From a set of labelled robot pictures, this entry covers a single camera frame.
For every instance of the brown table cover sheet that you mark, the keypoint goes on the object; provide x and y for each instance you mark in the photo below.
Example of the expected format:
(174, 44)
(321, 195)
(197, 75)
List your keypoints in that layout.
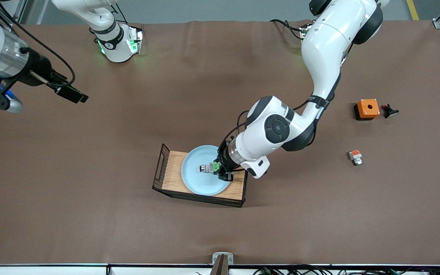
(90, 229)

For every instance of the light blue round plate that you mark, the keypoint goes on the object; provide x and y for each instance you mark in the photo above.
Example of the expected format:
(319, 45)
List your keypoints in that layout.
(197, 183)

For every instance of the orange box with round hole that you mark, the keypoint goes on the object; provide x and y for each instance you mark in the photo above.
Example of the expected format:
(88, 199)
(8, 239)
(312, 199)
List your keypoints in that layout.
(368, 109)

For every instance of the push button with orange block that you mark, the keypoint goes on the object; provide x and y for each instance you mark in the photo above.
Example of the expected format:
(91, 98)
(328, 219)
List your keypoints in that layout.
(355, 156)

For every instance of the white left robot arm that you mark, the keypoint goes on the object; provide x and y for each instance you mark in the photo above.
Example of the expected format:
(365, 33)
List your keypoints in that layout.
(319, 46)

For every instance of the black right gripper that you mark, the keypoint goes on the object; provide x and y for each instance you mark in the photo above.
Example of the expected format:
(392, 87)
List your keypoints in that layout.
(39, 70)

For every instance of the black push button clear cap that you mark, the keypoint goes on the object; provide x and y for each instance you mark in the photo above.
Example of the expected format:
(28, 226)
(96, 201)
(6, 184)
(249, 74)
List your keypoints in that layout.
(390, 112)

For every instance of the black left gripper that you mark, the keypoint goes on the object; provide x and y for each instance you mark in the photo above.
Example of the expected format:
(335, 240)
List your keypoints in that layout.
(224, 157)

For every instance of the dark camera pole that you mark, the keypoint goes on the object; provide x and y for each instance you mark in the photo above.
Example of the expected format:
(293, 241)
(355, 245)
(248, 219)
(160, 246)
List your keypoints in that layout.
(220, 267)

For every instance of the grey metal bracket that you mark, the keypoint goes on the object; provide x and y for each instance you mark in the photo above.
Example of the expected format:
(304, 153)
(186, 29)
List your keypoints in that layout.
(227, 256)

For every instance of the push button with green block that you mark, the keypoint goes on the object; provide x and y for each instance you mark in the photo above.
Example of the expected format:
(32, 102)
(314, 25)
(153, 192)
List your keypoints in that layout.
(206, 168)

